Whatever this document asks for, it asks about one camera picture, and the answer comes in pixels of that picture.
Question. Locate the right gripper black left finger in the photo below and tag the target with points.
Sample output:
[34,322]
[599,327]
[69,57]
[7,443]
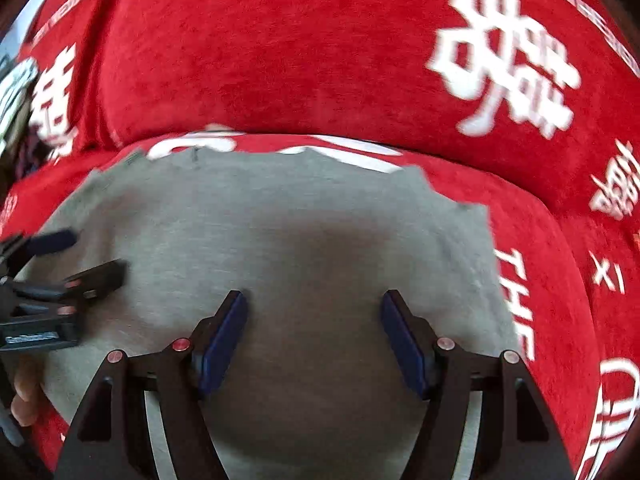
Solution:
[110,437]

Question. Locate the person's left hand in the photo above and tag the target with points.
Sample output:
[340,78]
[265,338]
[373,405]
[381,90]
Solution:
[27,380]

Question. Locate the red sofa cover with characters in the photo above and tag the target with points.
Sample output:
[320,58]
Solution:
[528,106]

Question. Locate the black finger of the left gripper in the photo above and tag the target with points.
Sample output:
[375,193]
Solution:
[89,285]
[17,250]

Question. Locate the grey knit garment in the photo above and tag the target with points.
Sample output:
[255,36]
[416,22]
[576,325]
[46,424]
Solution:
[313,391]

